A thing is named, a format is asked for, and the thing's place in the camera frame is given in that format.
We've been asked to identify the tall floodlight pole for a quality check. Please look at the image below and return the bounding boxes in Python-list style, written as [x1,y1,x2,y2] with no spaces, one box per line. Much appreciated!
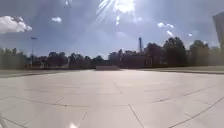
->
[29,36,38,66]

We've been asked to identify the grey building corner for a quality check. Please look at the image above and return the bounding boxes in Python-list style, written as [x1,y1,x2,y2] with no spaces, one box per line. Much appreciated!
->
[212,11,224,51]

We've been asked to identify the row of dark trees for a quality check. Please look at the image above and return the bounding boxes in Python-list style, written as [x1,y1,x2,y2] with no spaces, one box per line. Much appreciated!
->
[0,36,224,70]

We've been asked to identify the tall dark tower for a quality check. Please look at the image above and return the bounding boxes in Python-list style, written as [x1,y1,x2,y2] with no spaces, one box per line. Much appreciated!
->
[137,36,144,54]

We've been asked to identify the low pale wall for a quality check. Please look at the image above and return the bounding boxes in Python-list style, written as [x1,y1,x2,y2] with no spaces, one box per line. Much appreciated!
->
[95,65,121,71]

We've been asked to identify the pale stone slab plaza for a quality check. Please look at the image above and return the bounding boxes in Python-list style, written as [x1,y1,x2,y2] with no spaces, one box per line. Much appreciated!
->
[0,68,224,128]

